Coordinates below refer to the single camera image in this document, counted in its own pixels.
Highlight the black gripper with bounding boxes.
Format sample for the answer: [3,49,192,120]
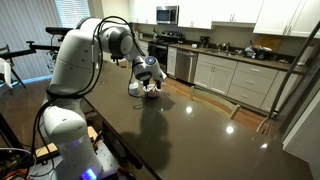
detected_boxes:
[142,77,165,92]

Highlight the white ceramic bowl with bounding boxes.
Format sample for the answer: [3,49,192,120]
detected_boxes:
[143,84,162,99]

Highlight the small white cup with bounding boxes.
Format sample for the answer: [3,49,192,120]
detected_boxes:
[128,82,140,96]

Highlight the black kitchen stove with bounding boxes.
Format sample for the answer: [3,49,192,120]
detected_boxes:
[147,30,185,74]

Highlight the stainless steel dishwasher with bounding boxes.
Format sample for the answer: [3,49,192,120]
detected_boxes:
[175,49,199,84]

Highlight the black coffee maker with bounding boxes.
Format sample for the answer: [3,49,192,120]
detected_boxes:
[199,35,211,49]

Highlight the stainless steel microwave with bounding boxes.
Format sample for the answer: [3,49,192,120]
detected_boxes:
[155,5,180,25]

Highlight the light wooden board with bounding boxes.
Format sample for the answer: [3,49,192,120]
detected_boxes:
[34,125,99,158]

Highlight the metal sink faucet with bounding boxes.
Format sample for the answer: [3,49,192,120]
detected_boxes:
[215,41,232,53]

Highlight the pale wooden chair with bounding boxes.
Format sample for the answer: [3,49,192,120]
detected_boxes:
[189,85,242,121]

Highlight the white lower kitchen cabinets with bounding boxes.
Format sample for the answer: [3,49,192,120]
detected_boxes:
[166,46,301,113]

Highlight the white kitchen cabinets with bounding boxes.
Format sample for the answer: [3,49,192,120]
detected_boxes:
[129,0,320,39]
[166,46,301,113]

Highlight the green potted plant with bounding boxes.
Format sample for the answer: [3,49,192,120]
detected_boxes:
[48,49,63,73]

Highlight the white window blinds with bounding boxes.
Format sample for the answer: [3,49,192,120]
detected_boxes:
[54,0,95,33]

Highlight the white upper kitchen cabinets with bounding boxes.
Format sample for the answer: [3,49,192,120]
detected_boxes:
[129,0,320,39]

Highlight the clutter pile on counter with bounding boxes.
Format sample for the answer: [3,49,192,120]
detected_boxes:
[244,44,273,61]

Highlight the wooden cutting board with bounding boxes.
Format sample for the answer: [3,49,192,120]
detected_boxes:
[256,34,283,53]

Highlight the stainless steel refrigerator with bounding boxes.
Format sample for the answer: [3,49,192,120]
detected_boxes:
[266,19,320,174]

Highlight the perforated robot base plate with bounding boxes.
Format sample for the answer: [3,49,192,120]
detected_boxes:
[29,141,121,180]

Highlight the black stereo camera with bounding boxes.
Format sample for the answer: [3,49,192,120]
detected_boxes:
[45,26,75,36]

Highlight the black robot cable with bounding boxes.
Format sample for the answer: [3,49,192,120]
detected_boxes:
[19,15,148,180]

